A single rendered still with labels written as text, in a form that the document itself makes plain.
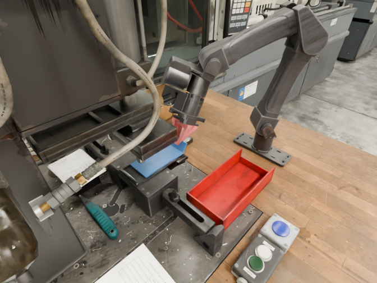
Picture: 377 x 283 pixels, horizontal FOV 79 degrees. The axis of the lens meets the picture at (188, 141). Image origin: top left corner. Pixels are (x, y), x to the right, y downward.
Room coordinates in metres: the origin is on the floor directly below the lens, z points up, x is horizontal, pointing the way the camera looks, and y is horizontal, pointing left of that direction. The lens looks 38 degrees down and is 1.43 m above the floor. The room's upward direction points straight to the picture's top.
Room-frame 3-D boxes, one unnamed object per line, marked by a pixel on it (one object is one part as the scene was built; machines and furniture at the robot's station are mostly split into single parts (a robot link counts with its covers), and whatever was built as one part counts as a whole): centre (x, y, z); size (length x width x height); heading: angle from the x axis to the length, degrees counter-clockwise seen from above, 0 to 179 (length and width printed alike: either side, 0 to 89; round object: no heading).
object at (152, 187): (0.45, 0.13, 0.98); 0.20 x 0.10 x 0.01; 46
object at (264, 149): (0.63, -0.26, 0.94); 0.20 x 0.07 x 0.08; 46
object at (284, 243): (0.30, -0.22, 0.90); 0.07 x 0.07 x 0.06; 46
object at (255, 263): (0.22, -0.14, 0.93); 0.03 x 0.03 x 0.02
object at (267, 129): (0.62, -0.25, 1.00); 0.09 x 0.06 x 0.06; 6
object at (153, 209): (0.45, 0.13, 0.94); 0.20 x 0.10 x 0.07; 46
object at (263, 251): (0.24, -0.16, 0.93); 0.03 x 0.03 x 0.02
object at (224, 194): (0.43, -0.12, 0.93); 0.25 x 0.12 x 0.06; 136
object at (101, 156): (0.56, 0.28, 0.95); 0.15 x 0.03 x 0.10; 46
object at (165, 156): (0.48, 0.08, 1.00); 0.15 x 0.07 x 0.03; 136
